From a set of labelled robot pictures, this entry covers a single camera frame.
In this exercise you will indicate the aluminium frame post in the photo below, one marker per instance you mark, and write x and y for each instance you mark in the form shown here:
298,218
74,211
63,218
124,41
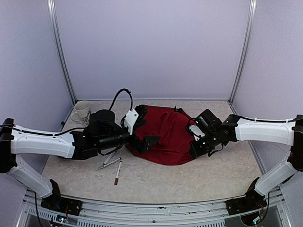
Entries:
244,51
59,47

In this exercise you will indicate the white marker dark-red cap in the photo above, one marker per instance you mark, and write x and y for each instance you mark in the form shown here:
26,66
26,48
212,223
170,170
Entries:
118,172

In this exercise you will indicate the white ceramic mug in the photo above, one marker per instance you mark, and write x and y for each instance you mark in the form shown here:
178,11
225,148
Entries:
82,111

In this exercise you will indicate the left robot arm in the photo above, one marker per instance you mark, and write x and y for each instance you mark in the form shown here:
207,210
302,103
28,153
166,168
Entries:
78,144

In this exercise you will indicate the right aluminium frame post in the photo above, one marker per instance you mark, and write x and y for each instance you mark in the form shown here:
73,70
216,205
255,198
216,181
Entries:
244,51

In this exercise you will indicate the white marker red cap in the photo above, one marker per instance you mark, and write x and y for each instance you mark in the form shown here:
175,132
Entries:
108,158

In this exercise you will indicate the front aluminium rail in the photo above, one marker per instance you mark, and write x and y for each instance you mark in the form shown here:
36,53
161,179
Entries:
95,213

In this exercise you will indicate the white marker black cap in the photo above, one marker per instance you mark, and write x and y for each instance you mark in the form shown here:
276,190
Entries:
110,163

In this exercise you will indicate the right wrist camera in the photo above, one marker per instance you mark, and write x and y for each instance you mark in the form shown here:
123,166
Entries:
195,132

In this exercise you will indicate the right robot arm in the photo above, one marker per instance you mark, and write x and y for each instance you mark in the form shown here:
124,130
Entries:
209,132

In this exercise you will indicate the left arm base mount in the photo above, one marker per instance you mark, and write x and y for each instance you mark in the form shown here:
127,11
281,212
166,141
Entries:
64,205

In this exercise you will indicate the left aluminium frame post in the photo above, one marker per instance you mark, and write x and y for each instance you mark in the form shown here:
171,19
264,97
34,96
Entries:
59,47

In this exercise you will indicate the red backpack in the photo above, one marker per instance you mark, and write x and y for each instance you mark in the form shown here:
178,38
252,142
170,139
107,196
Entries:
170,124

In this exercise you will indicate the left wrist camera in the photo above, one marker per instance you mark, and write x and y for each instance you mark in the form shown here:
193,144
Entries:
128,121

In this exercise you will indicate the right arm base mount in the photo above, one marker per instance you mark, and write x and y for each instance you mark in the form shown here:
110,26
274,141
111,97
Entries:
242,205

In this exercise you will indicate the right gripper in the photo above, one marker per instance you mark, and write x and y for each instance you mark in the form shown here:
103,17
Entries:
197,152

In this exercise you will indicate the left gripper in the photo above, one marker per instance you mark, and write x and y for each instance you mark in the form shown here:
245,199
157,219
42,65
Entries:
143,147

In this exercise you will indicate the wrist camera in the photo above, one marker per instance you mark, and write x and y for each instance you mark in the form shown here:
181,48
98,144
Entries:
128,121
195,132

